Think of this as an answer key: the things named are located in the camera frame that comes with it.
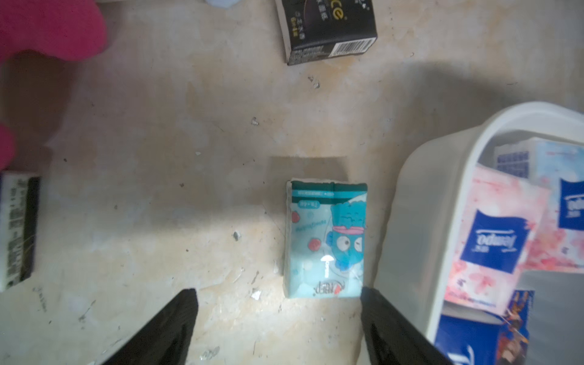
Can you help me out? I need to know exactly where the black packet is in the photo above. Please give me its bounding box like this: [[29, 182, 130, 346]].
[[1, 171, 41, 292], [275, 0, 378, 65]]

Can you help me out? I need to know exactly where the dark purple packet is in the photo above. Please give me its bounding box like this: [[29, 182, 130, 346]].
[[495, 290, 535, 365]]

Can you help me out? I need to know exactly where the white oval storage tray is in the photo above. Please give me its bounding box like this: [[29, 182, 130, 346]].
[[374, 102, 583, 364]]

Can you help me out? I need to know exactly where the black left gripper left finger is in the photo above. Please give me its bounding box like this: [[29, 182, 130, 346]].
[[104, 288, 199, 364]]

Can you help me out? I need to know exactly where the pink tissue pack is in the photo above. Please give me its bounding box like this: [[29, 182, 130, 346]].
[[444, 165, 551, 316]]

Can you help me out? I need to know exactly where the white blue tissue pack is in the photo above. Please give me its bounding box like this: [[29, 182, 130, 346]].
[[494, 138, 583, 274]]

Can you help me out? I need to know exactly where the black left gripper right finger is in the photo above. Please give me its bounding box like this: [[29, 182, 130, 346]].
[[360, 287, 451, 365]]

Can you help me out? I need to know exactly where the teal tissue pack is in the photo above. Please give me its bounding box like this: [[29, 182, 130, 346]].
[[284, 179, 368, 299]]

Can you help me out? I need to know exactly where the white pink plush toy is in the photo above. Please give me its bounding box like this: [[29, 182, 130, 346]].
[[1, 1, 107, 170]]

